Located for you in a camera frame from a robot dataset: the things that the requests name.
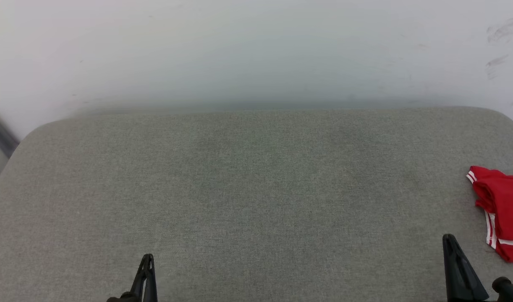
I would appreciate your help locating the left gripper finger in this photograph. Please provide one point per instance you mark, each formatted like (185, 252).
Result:
(140, 287)
(152, 289)

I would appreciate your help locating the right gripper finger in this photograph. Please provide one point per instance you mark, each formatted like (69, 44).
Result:
(460, 277)

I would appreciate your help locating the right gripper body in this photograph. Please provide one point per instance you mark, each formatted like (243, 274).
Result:
(512, 291)

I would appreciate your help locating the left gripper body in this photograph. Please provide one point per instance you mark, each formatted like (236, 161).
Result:
(121, 298)

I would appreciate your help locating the red number 23 jersey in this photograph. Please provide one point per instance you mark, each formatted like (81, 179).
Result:
(506, 201)

